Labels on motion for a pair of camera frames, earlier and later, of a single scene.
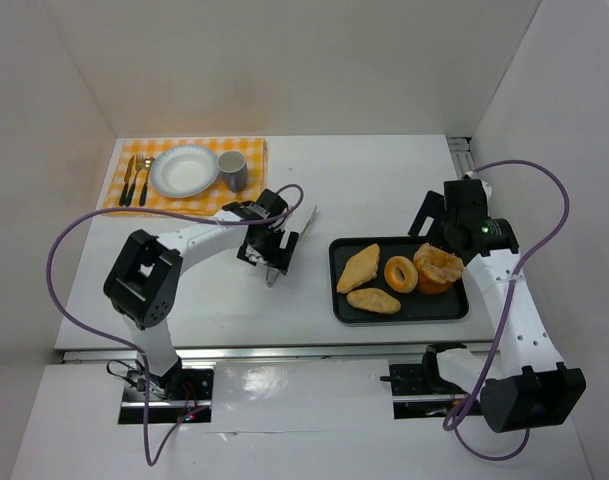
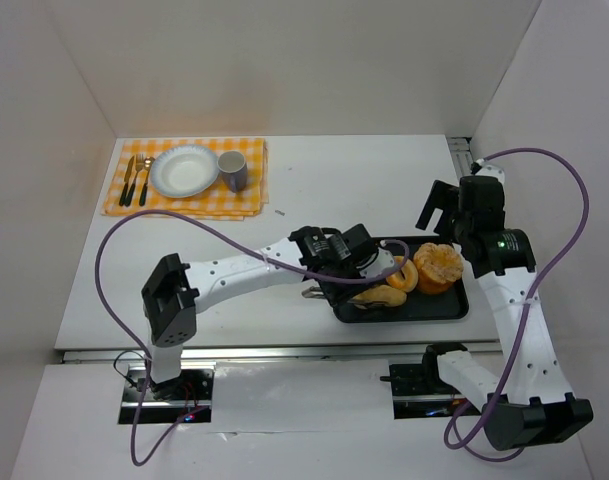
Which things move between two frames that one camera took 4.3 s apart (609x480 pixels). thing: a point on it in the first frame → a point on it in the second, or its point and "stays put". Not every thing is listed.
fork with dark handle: (139, 160) stays put
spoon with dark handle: (148, 164) stays put
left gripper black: (275, 251) → (337, 291)
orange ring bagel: (401, 274) stays put
